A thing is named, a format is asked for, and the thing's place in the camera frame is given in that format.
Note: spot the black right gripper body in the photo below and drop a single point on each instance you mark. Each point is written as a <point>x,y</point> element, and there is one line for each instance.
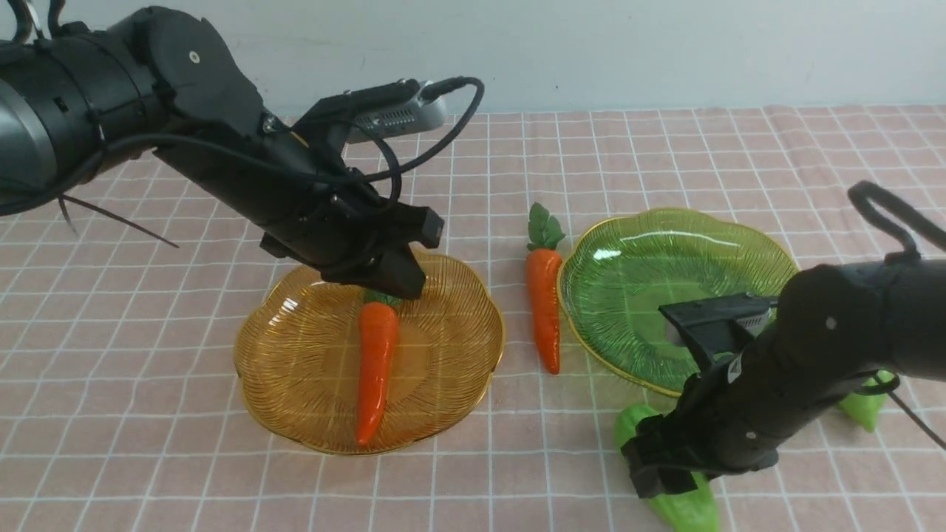
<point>670,454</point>

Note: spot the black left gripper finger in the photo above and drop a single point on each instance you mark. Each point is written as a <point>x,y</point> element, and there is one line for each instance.
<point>394,273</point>

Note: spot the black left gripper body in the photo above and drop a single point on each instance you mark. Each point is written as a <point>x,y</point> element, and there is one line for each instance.
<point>335,232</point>

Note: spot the orange plastic carrot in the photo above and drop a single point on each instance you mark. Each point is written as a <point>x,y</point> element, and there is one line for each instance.
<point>379,334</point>
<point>542,265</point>

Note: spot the green plastic pepper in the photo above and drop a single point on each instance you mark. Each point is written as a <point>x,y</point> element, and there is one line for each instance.
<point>692,511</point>
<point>863,406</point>

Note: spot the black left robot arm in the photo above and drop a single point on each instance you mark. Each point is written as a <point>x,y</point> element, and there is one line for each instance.
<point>161,80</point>

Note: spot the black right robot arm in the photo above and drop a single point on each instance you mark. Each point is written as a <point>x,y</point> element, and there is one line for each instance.
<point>772,365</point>

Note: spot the amber glass plate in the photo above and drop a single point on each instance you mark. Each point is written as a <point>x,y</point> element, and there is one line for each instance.
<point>297,358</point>

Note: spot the green glass plate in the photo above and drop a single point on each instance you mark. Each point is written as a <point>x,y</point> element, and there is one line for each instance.
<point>623,269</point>

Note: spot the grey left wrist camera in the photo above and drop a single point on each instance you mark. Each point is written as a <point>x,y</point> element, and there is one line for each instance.
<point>398,108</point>

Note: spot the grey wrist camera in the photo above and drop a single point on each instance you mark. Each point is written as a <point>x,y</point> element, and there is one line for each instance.
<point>398,108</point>
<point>725,324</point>

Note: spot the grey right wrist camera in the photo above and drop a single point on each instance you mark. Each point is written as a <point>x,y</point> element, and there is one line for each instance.
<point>725,324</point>

